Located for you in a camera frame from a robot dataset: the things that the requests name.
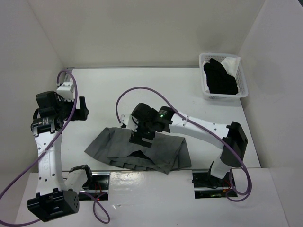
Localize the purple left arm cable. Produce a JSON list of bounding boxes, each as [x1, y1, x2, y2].
[[0, 70, 111, 225]]

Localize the black skirt in basket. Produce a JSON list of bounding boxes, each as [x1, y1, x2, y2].
[[203, 58, 239, 95]]

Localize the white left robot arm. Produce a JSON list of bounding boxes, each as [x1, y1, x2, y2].
[[27, 91, 94, 222]]

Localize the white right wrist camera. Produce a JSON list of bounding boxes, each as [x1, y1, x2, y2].
[[120, 114, 139, 132]]

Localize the white plastic basket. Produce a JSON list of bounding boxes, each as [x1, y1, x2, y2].
[[199, 52, 249, 101]]

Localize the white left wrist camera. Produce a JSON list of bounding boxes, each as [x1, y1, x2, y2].
[[56, 81, 74, 102]]

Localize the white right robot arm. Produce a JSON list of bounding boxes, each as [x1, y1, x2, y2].
[[121, 103, 248, 186]]

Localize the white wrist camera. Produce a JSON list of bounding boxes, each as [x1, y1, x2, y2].
[[56, 81, 74, 102], [120, 114, 139, 132]]

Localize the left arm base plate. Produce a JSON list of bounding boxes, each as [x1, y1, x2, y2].
[[79, 172, 110, 201]]

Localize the grey pleated skirt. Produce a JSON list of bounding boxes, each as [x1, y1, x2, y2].
[[84, 128, 192, 174]]

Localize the white cloth in basket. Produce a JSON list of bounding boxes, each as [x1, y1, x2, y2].
[[199, 55, 241, 77]]

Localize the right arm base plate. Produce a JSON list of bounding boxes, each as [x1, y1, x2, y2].
[[192, 171, 238, 199]]

